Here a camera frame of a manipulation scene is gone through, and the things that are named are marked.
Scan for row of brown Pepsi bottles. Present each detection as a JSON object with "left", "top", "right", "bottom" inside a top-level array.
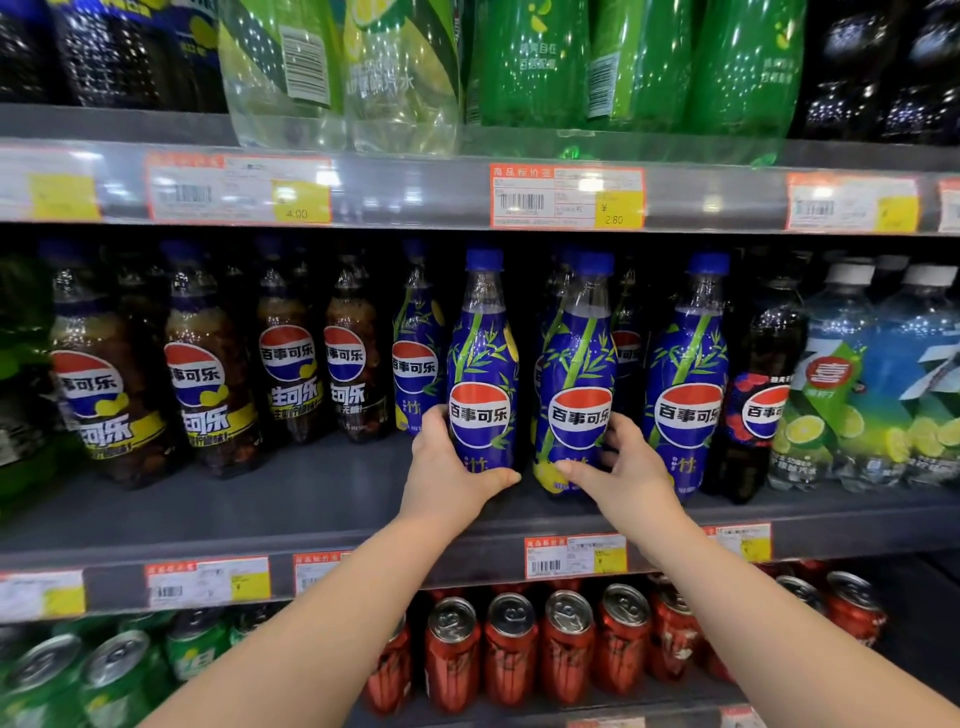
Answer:
[{"left": 41, "top": 239, "right": 264, "bottom": 490}]

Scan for person's left forearm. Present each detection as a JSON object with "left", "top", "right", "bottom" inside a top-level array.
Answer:
[{"left": 138, "top": 513, "right": 463, "bottom": 728}]

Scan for green bottles with black labels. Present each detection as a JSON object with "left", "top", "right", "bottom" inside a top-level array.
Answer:
[{"left": 0, "top": 254, "right": 61, "bottom": 519}]

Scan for clear soda bottle green label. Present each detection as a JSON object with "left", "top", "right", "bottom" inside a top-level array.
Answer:
[
  {"left": 343, "top": 0, "right": 463, "bottom": 157},
  {"left": 217, "top": 0, "right": 348, "bottom": 151}
]

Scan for person's left hand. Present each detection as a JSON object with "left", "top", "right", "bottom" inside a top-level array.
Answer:
[{"left": 397, "top": 404, "right": 523, "bottom": 538}]

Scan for person's right hand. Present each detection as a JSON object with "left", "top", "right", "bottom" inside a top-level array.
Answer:
[{"left": 553, "top": 412, "right": 688, "bottom": 553}]

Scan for rows of green soda cans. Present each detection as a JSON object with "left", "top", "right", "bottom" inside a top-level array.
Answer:
[{"left": 0, "top": 603, "right": 279, "bottom": 728}]

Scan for rows of red soda cans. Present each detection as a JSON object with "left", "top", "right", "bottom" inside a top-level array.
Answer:
[{"left": 363, "top": 558, "right": 890, "bottom": 718}]

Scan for person's right forearm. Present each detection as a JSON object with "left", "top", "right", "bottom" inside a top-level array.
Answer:
[{"left": 637, "top": 513, "right": 960, "bottom": 728}]

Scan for dark soda bottle blue label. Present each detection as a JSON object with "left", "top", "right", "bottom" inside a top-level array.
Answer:
[
  {"left": 168, "top": 0, "right": 230, "bottom": 114},
  {"left": 0, "top": 0, "right": 54, "bottom": 103},
  {"left": 48, "top": 0, "right": 178, "bottom": 110}
]

